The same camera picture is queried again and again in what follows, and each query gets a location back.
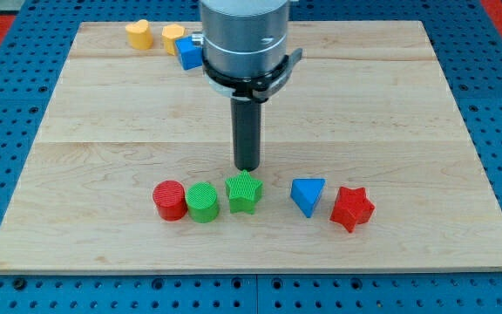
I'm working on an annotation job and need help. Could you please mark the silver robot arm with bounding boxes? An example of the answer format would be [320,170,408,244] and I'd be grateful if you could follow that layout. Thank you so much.
[200,0,302,79]

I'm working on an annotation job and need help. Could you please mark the green star block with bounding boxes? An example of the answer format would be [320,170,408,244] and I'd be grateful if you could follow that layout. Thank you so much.
[225,170,263,215]

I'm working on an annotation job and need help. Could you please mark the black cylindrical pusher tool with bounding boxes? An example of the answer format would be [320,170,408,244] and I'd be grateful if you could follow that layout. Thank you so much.
[231,99,261,171]

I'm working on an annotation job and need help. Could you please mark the green cylinder block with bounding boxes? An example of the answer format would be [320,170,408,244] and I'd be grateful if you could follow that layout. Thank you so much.
[185,181,220,223]

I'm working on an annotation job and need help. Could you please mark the blue triangle block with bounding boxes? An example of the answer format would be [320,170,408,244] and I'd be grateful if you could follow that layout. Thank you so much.
[290,178,326,218]

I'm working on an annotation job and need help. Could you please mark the red cylinder block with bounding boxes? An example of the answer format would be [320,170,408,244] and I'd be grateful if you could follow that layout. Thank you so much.
[153,181,187,222]

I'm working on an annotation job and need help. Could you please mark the red star block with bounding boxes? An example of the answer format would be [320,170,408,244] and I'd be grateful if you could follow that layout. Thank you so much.
[329,187,376,233]

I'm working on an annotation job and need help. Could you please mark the light wooden board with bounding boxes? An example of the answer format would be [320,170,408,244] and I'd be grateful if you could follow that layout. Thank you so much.
[0,21,502,275]

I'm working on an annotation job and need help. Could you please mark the blue cube block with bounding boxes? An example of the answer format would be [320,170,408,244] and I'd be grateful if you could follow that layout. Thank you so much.
[175,37,202,70]

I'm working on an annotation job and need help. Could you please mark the yellow hexagon block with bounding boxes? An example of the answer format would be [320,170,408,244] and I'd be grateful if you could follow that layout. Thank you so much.
[161,24,186,56]

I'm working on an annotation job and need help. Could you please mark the yellow heart block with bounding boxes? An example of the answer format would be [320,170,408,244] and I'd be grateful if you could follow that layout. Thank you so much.
[125,19,153,50]

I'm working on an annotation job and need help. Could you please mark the black clamp ring with lever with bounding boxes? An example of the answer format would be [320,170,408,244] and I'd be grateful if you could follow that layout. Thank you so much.
[201,47,304,105]

